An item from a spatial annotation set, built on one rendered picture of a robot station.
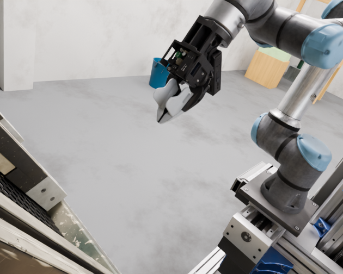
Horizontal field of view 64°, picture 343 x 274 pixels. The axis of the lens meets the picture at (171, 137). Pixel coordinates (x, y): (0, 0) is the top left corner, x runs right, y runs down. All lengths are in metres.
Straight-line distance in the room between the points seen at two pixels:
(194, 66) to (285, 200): 0.61
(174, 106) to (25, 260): 0.42
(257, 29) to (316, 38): 0.13
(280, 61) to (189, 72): 6.27
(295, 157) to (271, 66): 5.92
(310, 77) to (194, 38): 0.52
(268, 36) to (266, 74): 6.22
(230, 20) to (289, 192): 0.61
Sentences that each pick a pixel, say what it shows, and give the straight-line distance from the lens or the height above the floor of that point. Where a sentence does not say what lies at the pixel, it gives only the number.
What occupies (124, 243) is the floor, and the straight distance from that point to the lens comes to 1.99.
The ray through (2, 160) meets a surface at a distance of 0.73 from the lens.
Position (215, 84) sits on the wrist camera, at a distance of 0.62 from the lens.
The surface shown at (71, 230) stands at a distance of 0.87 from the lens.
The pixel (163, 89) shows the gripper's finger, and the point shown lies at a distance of 0.56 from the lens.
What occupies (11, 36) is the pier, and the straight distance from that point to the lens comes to 3.25.
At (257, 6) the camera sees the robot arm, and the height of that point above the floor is 1.57.
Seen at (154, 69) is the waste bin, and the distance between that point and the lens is 4.27.
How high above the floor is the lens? 1.57
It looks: 30 degrees down
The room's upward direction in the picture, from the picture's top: 20 degrees clockwise
